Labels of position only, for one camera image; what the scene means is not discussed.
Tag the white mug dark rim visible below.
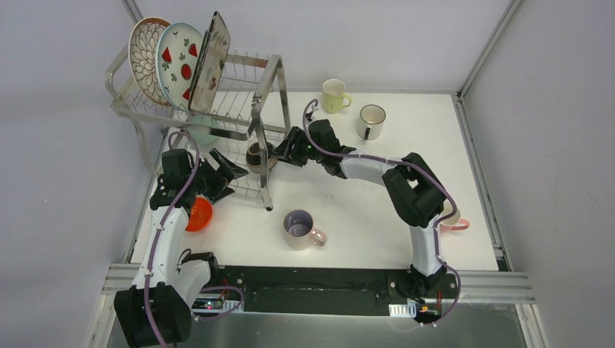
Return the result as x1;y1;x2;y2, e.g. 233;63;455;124
357;104;387;141

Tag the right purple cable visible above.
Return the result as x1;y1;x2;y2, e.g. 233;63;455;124
302;99;462;332

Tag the stainless steel dish rack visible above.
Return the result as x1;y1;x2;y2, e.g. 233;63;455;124
104;41;294;212

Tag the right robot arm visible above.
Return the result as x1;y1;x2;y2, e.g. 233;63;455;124
269;120;447;297

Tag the mint green bowl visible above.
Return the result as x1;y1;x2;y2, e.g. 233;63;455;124
186;115;219;146

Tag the square flower pattern plate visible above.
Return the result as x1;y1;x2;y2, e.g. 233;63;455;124
188;11;231;114

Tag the brown patterned small bowl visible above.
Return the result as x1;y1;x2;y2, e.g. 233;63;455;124
245;141;278;173

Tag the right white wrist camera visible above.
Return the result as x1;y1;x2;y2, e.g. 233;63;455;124
305;107;319;123

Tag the aluminium frame rail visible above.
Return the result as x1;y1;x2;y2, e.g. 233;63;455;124
451;94;506;262

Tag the pink iridescent mug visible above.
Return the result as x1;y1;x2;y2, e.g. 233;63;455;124
283;210;328;250

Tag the yellow mug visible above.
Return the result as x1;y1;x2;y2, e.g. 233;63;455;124
321;79;352;114

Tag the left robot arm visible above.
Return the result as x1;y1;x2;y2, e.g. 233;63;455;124
114;148;248;347

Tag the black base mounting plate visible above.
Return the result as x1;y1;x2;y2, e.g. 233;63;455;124
191;266;458;317

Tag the orange plastic bowl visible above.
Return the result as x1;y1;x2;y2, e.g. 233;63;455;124
185;196;213;233

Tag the floral petal brown-rim plate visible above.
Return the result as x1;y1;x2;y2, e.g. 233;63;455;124
128;17;170;106

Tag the watermelon pattern round plate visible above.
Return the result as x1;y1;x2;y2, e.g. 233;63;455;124
155;22;203;111

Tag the pink cup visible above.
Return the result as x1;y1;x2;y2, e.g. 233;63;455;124
439;200;470;233

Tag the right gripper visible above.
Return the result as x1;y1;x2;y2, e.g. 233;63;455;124
270;126;326;167

